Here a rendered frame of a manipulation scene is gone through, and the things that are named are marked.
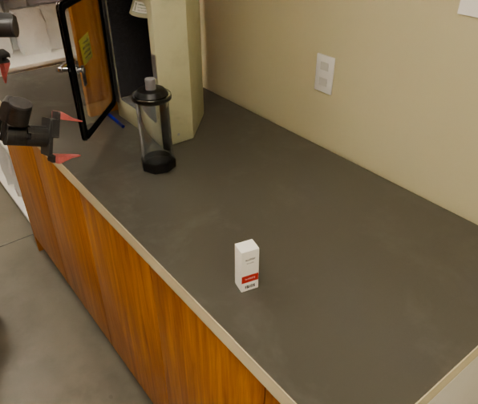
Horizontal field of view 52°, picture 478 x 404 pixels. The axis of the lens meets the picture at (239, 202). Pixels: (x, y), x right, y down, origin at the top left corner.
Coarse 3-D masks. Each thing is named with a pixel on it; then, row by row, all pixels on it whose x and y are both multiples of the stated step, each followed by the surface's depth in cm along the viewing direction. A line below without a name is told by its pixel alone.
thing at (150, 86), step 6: (150, 78) 130; (150, 84) 130; (156, 84) 135; (138, 90) 131; (144, 90) 131; (150, 90) 131; (156, 90) 131; (162, 90) 131; (138, 96) 130; (144, 96) 129; (150, 96) 129; (156, 96) 129; (162, 96) 130
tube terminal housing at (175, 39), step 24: (144, 0) 133; (168, 0) 134; (192, 0) 146; (168, 24) 137; (192, 24) 148; (168, 48) 140; (192, 48) 151; (168, 72) 144; (192, 72) 153; (192, 96) 155; (192, 120) 158
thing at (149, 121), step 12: (132, 96) 131; (168, 96) 131; (144, 108) 130; (156, 108) 131; (168, 108) 134; (144, 120) 133; (156, 120) 133; (168, 120) 136; (144, 132) 135; (156, 132) 134; (168, 132) 137; (144, 144) 137; (156, 144) 136; (168, 144) 139; (144, 156) 140; (156, 156) 139; (168, 156) 141
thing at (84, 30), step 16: (96, 0) 149; (80, 16) 139; (96, 16) 150; (80, 32) 139; (96, 32) 151; (64, 48) 131; (80, 48) 140; (96, 48) 151; (80, 64) 140; (96, 64) 152; (80, 80) 141; (96, 80) 153; (96, 96) 154; (96, 112) 154; (80, 128) 144
